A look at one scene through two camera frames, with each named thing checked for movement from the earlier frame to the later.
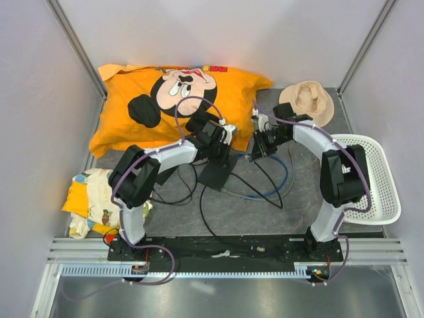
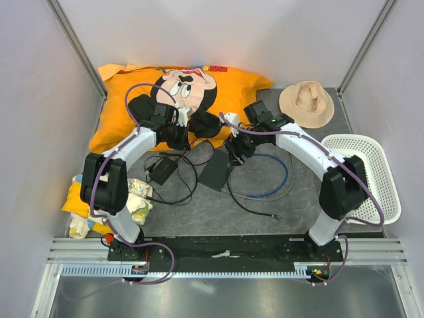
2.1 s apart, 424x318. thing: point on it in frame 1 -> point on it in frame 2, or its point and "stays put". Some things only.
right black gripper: x=260 y=148 -> x=235 y=148
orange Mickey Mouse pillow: x=139 y=102 stays put
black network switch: x=215 y=175 stays put
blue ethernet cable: x=279 y=188 stays put
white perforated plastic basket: x=386 y=207 stays put
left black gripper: x=223 y=160 -> x=183 y=144
